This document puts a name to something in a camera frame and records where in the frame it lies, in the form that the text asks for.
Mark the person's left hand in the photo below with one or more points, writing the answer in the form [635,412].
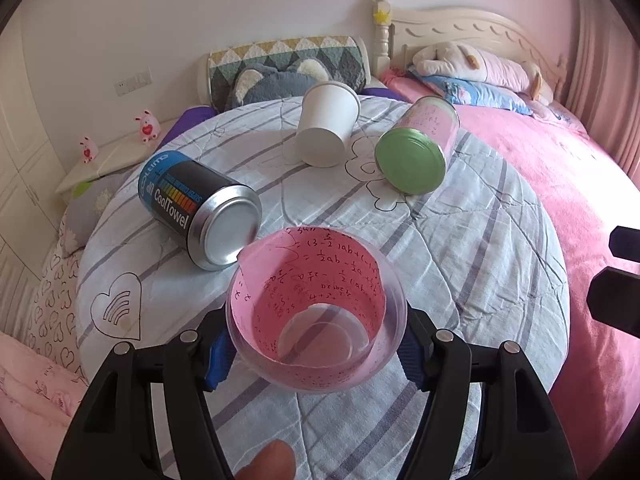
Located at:
[267,462]

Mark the grey daisy pillow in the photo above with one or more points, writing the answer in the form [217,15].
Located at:
[92,210]

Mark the grey bear cushion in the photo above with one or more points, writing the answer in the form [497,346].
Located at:
[275,85]

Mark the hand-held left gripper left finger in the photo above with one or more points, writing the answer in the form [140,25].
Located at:
[219,360]

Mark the cream wardrobe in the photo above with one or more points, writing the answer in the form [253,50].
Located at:
[25,200]

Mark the cream nightstand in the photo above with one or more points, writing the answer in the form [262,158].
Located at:
[120,155]

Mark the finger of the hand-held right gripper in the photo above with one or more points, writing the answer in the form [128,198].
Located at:
[627,242]
[617,300]

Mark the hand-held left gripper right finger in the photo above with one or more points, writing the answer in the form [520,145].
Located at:
[411,360]

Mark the white wall socket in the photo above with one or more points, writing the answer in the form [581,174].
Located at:
[134,81]

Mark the blue and black metal can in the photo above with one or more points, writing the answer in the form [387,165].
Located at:
[175,195]

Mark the pink bedsheet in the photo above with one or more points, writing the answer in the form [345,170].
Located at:
[550,185]

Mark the white paper cup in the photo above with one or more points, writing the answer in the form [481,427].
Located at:
[325,115]

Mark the pink floral quilt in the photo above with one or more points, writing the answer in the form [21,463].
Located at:
[35,395]

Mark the green-lidded clear jar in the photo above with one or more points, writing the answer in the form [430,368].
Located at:
[410,160]

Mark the heart print white blanket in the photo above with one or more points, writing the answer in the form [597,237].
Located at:
[52,300]

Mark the white and pink plush toy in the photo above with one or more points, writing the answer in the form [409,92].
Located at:
[450,60]

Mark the blue printed pillow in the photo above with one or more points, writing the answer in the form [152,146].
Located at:
[475,92]

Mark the purple cloth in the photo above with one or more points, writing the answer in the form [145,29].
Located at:
[187,117]

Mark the pink curtain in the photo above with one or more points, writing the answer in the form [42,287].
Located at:
[605,60]

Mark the clear cup with pink paper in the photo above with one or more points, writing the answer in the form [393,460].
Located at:
[320,280]

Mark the patchwork triangle cushion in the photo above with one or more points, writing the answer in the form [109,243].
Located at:
[345,60]

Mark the cream wooden headboard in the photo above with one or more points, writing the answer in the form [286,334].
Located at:
[450,25]

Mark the striped grey white quilt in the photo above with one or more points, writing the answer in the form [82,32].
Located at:
[475,260]

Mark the cream wooden bedpost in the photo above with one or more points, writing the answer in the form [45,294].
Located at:
[382,45]

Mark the pink rabbit figurine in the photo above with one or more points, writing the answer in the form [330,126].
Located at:
[147,127]
[88,150]

